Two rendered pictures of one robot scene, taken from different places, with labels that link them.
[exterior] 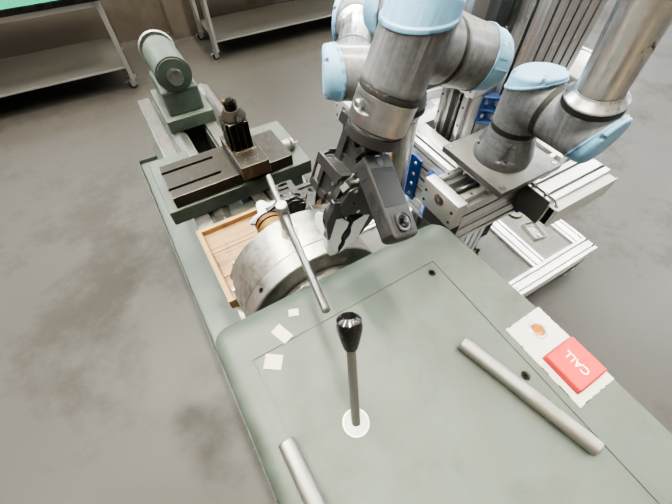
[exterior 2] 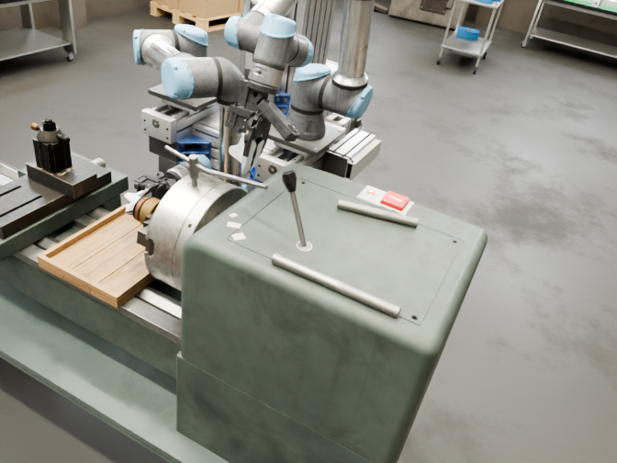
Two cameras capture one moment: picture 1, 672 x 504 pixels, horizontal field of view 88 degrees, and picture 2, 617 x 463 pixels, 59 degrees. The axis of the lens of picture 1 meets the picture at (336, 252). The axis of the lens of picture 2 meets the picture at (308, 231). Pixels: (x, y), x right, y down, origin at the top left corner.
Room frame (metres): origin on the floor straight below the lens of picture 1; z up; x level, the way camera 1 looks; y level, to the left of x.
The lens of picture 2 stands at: (-0.68, 0.55, 1.96)
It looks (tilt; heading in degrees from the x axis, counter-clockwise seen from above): 35 degrees down; 323
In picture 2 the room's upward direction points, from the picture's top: 10 degrees clockwise
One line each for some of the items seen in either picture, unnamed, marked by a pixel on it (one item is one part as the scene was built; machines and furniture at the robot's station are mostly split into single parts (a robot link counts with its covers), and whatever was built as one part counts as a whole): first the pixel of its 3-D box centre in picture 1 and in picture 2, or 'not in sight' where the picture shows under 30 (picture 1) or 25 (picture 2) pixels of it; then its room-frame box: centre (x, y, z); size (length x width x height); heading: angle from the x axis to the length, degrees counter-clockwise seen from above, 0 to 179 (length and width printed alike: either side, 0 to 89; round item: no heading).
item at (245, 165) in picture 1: (244, 153); (61, 175); (0.99, 0.32, 1.00); 0.20 x 0.10 x 0.05; 31
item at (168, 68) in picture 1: (172, 79); not in sight; (1.46, 0.70, 1.01); 0.30 x 0.20 x 0.29; 31
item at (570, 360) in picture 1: (573, 364); (394, 201); (0.17, -0.35, 1.26); 0.06 x 0.06 x 0.02; 31
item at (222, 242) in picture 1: (266, 243); (121, 250); (0.67, 0.22, 0.89); 0.36 x 0.30 x 0.04; 121
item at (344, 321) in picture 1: (350, 330); (289, 180); (0.17, -0.02, 1.38); 0.04 x 0.03 x 0.05; 31
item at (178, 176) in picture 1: (227, 165); (41, 192); (0.98, 0.39, 0.95); 0.43 x 0.18 x 0.04; 121
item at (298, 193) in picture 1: (298, 198); (158, 188); (0.68, 0.10, 1.08); 0.12 x 0.09 x 0.08; 120
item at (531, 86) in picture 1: (531, 97); (312, 85); (0.76, -0.45, 1.33); 0.13 x 0.12 x 0.14; 31
